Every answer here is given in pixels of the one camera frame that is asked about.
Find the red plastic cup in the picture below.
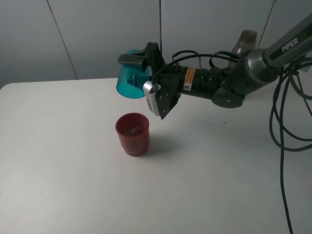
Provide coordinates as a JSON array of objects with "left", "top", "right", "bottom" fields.
[{"left": 116, "top": 113, "right": 150, "bottom": 156}]

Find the smoky transparent plastic bottle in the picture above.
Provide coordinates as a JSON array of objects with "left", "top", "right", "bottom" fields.
[{"left": 231, "top": 30, "right": 257, "bottom": 60}]

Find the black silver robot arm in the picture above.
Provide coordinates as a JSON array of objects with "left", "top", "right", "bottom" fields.
[{"left": 118, "top": 16, "right": 312, "bottom": 118}]

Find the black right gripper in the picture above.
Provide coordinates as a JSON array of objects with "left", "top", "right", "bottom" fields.
[{"left": 117, "top": 42, "right": 222, "bottom": 119}]

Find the teal transparent plastic cup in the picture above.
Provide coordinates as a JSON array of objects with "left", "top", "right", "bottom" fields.
[{"left": 116, "top": 49, "right": 150, "bottom": 99}]

